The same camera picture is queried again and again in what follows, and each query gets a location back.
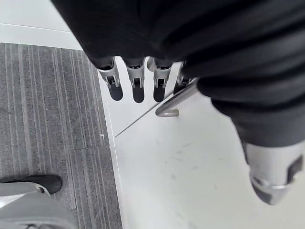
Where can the white cabinet door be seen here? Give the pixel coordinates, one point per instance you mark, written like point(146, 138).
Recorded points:
point(178, 167)
point(23, 12)
point(128, 114)

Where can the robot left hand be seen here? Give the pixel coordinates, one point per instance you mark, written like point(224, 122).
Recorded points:
point(190, 35)

